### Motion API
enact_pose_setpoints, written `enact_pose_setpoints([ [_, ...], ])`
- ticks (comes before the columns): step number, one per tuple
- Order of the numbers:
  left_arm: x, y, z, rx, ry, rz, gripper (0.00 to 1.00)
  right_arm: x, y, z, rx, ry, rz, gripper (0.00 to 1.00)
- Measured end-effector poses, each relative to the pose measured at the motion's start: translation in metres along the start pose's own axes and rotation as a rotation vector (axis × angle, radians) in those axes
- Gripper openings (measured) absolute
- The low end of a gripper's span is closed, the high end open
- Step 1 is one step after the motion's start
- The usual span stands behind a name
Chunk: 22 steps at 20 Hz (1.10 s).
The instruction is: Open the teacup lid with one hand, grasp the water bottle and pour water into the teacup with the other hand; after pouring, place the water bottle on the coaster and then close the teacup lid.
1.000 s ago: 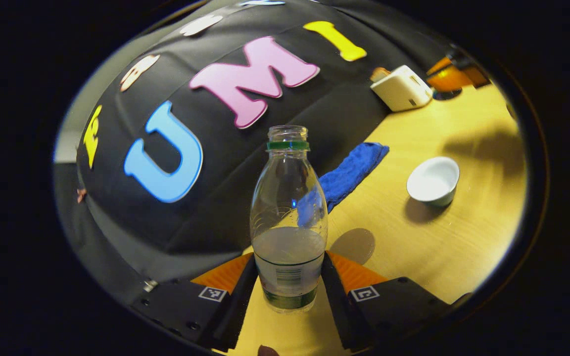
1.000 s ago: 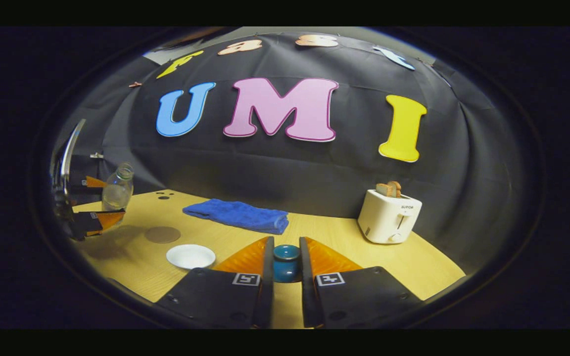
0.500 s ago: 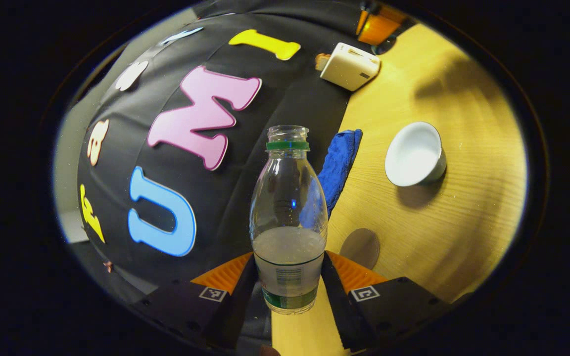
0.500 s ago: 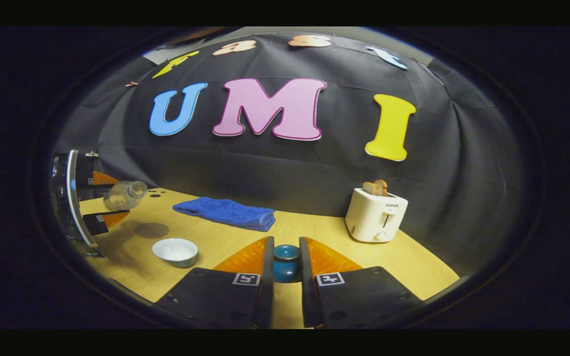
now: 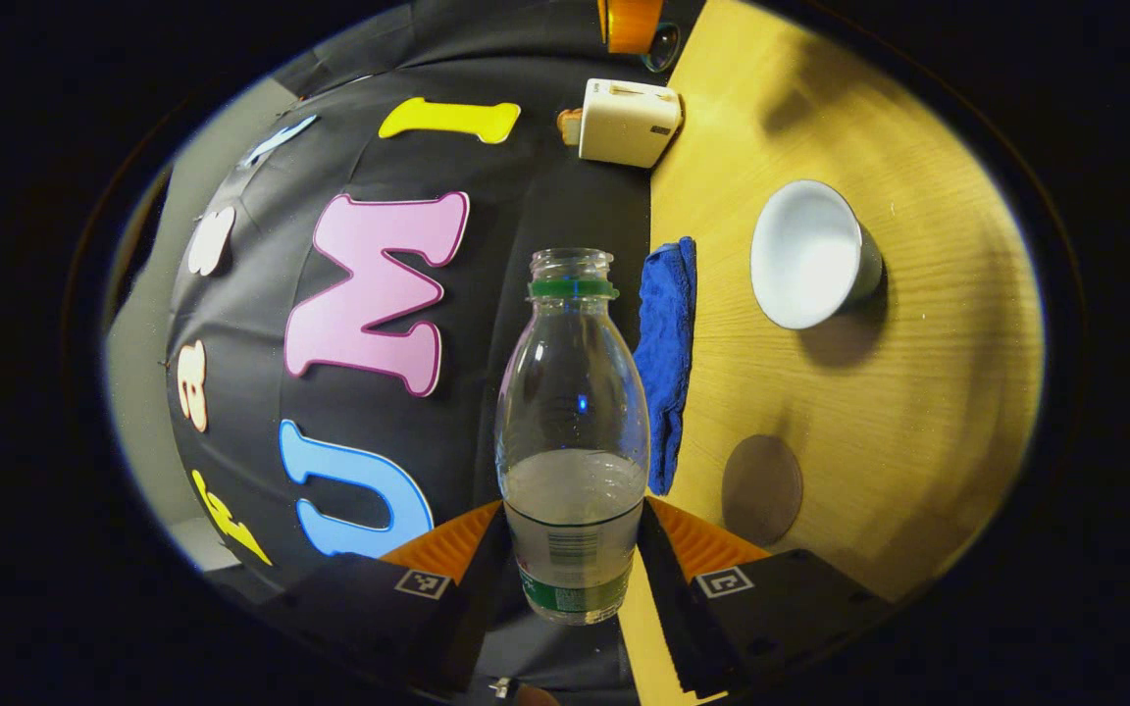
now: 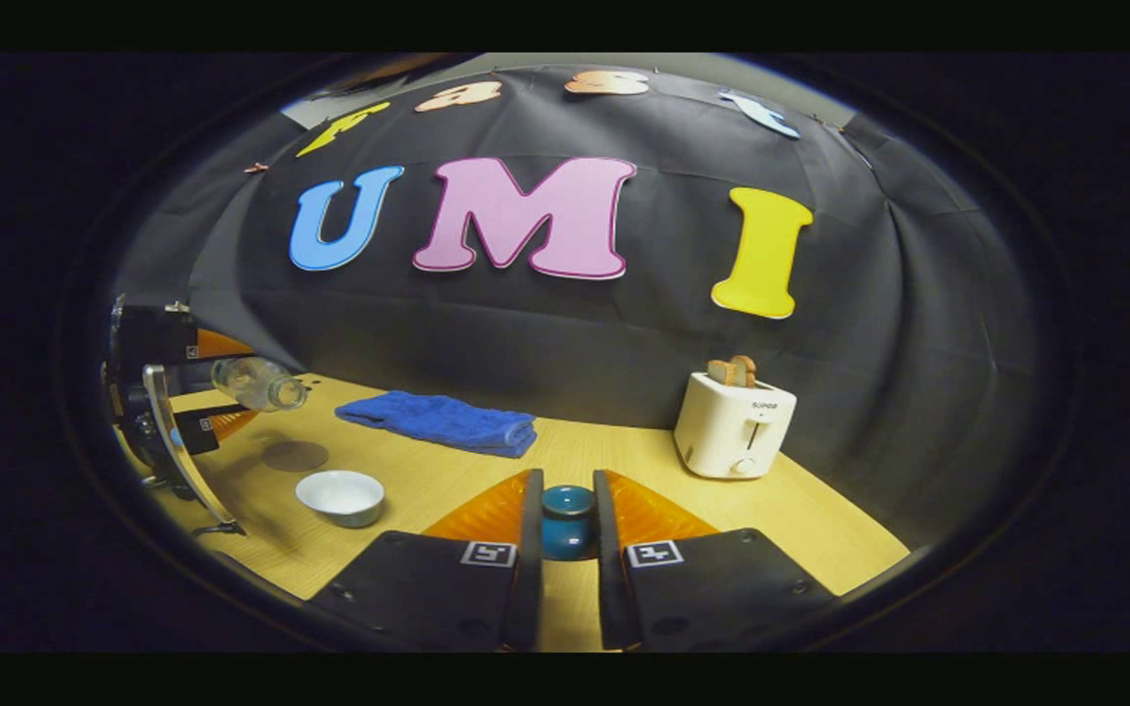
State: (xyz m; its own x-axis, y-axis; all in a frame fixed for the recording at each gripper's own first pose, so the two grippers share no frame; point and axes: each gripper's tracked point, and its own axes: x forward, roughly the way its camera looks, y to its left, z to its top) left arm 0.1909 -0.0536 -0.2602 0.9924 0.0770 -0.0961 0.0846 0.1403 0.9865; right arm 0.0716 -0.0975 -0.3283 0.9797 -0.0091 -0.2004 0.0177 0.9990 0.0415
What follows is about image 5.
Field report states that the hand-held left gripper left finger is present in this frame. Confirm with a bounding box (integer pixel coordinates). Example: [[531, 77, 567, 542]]
[[261, 500, 513, 692]]

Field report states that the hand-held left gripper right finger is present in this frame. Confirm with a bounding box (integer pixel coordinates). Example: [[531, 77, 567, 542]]
[[635, 494, 896, 699]]

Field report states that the teal teacup lid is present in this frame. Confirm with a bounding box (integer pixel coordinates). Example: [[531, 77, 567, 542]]
[[640, 21, 683, 76]]

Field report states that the round brown coaster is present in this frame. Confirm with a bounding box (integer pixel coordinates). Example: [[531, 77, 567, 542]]
[[719, 433, 805, 548]]

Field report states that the clear plastic water bottle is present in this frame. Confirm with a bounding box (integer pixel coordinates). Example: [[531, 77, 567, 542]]
[[493, 247, 652, 627]]

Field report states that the white-lined teacup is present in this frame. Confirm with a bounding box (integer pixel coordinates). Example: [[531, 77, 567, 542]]
[[748, 178, 886, 331]]

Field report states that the cream toaster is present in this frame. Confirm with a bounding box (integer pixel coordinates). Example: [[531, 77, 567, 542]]
[[577, 77, 685, 171]]

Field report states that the black backdrop cloth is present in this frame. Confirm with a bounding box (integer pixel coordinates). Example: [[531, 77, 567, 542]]
[[165, 0, 705, 687]]

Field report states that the blue towel cloth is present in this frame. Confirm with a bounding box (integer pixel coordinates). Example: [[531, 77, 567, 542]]
[[633, 235, 699, 497]]

